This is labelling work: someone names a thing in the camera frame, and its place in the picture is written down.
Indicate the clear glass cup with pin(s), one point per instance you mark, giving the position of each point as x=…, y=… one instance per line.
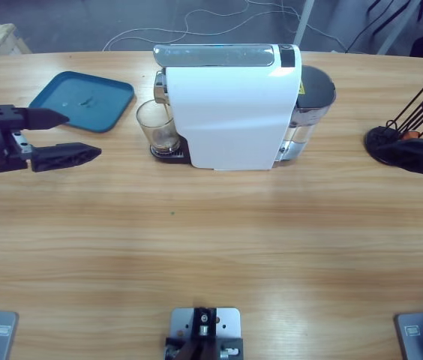
x=155, y=120

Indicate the white capsule coffee machine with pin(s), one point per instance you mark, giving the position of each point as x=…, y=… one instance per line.
x=230, y=112

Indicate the white table leg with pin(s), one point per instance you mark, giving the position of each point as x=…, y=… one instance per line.
x=303, y=22

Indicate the metal drip tray grille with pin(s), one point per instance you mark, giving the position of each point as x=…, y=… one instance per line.
x=177, y=153

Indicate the orange coffee capsule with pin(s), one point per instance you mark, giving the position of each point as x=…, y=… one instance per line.
x=408, y=135

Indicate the clear water tank black lid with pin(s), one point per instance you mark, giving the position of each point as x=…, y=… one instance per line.
x=316, y=90

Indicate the centre metal mount base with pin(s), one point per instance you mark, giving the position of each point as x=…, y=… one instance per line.
x=230, y=322

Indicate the black capsule holder with rods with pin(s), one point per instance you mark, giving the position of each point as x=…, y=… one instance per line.
x=378, y=137

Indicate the teal plastic tray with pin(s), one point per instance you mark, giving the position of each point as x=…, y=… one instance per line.
x=102, y=108

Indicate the silver coffee machine lever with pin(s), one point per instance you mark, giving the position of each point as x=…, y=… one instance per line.
x=211, y=54

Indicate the white slanted frame leg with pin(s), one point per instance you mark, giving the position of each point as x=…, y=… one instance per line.
x=395, y=30

